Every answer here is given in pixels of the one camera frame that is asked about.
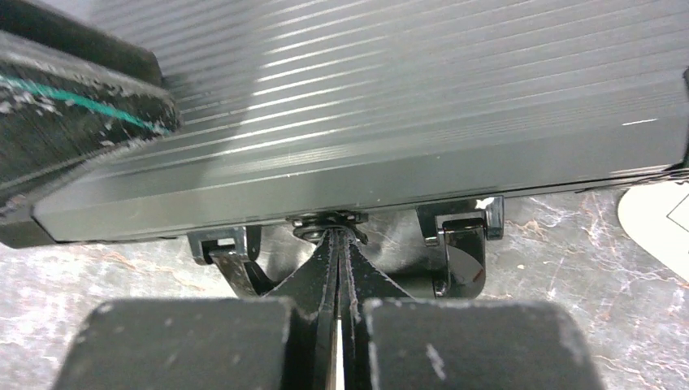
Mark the black white chessboard mat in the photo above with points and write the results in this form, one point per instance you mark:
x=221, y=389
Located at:
x=655, y=216

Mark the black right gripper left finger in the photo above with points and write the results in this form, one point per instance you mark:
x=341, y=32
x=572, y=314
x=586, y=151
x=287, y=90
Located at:
x=284, y=340

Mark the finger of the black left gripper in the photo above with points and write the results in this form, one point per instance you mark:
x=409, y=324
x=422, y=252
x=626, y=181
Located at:
x=70, y=94

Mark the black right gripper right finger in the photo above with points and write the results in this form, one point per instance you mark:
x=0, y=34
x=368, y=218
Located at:
x=392, y=341

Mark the black poker set case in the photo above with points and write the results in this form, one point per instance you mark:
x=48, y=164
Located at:
x=320, y=113

